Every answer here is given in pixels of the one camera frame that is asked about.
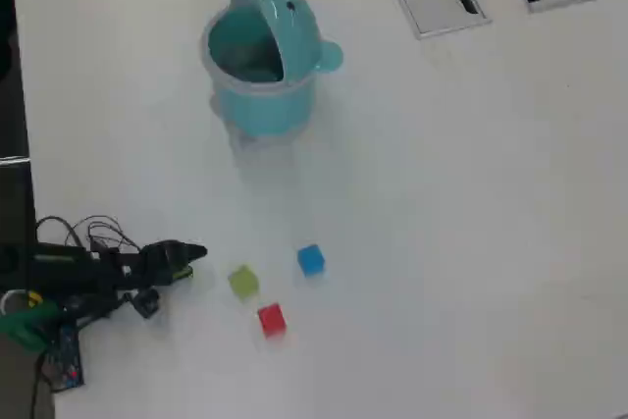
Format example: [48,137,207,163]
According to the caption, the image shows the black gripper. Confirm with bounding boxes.
[115,239,209,291]

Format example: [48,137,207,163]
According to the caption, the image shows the green lego block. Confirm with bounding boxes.
[227,264,261,301]

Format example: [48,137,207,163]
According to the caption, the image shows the red lego block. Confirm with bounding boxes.
[257,302,288,340]

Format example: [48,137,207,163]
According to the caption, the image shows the blue lego block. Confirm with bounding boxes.
[296,243,328,278]

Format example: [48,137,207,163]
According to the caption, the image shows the teal whale-shaped bin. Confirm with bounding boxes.
[199,0,344,145]

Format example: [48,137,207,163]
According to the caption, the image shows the blue circuit board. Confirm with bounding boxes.
[44,323,85,393]

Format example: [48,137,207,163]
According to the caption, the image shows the green table clamp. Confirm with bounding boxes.
[0,301,63,354]

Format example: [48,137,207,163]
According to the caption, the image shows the black cabinet with metal edge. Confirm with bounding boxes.
[0,156,38,292]

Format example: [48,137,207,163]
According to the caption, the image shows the thin black servo wires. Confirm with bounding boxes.
[36,215,143,256]

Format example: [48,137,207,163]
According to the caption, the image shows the white cable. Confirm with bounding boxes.
[0,289,31,317]

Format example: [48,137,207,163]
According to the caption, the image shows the black power cable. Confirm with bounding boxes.
[28,354,55,419]

